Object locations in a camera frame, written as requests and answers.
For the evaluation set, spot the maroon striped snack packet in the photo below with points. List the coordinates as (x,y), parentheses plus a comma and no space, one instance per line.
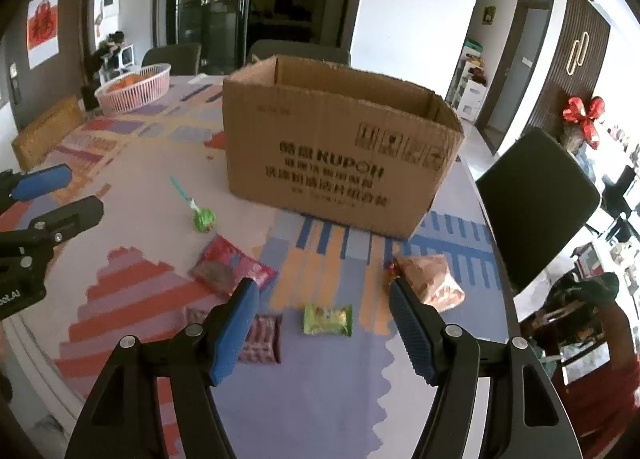
(262,339)

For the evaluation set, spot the dark green garment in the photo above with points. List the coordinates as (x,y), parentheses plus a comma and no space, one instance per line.
(597,286)

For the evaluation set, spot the brown cardboard box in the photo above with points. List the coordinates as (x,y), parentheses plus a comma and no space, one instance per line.
(325,164)

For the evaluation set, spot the wooden chair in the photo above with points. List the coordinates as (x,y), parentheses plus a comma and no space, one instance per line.
(555,311)

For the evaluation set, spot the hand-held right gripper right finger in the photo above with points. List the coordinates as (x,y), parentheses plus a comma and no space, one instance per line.
(412,334)

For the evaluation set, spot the tan puffed snack packet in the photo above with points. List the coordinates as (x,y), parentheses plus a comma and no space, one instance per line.
(430,279)

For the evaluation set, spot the light green snack packet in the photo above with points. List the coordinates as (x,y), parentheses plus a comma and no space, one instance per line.
(327,320)

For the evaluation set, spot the patterned table cover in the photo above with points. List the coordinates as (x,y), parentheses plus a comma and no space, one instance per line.
(340,379)

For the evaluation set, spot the black small object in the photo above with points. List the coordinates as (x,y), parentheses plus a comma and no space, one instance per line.
(90,99)

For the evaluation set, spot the dark slatted wall panel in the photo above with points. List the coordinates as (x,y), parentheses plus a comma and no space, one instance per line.
(555,89)

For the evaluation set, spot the black framed glass sliding door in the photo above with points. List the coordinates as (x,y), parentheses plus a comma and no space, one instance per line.
(215,14)

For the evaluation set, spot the white storage shelf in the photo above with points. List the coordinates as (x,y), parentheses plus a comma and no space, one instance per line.
(470,99)

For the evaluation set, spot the small framed picture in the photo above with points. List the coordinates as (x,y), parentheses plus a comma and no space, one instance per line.
(489,15)

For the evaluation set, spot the black dining chair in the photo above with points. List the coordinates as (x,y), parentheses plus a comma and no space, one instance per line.
(172,59)
(535,204)
(300,50)

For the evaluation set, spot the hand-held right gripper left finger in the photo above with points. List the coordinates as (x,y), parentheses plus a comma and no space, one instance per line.
(235,334)

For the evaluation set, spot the oranges in basket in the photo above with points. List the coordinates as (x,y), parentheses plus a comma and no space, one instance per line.
(127,81)

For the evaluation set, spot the woven wicker box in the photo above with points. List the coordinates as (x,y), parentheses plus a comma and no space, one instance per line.
(47,131)

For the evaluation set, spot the grey hallway door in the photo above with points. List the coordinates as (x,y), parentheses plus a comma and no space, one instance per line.
(520,79)

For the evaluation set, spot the looped wall lamp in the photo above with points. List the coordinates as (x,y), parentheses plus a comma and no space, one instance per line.
(570,66)

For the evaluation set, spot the pink plastic basket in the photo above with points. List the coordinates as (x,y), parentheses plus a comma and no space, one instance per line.
(135,95)

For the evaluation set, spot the teal bag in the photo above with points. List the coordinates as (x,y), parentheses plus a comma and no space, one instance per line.
(542,356)

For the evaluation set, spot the dark brown entrance door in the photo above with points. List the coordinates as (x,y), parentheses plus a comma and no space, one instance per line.
(75,14)

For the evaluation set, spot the red foil balloon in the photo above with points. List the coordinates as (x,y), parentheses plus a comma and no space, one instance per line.
(575,111)

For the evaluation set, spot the red and white door poster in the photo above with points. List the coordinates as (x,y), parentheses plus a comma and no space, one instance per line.
(44,29)

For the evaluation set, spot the green lollipop with long stick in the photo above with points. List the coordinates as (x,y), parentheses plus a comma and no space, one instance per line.
(205,220)

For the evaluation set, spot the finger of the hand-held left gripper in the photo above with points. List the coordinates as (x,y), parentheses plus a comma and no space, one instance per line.
(42,181)
(70,219)

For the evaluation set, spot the red garment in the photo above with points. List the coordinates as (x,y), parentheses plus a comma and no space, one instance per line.
(610,389)

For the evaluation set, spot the red snack packet brown picture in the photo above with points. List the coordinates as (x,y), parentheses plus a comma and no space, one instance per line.
(230,261)

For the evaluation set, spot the dark object on cabinet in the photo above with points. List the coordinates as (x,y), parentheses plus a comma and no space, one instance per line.
(107,46)

